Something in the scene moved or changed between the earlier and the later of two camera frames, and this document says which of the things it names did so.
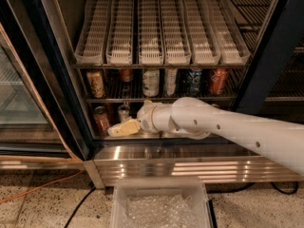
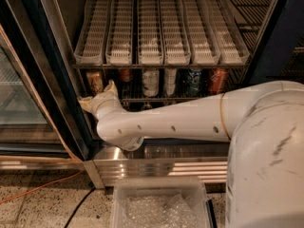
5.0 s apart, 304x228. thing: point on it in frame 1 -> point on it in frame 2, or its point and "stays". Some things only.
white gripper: (144, 117) -> (101, 104)
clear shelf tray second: (120, 43) stays
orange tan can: (96, 84) stays
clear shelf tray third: (151, 39) stays
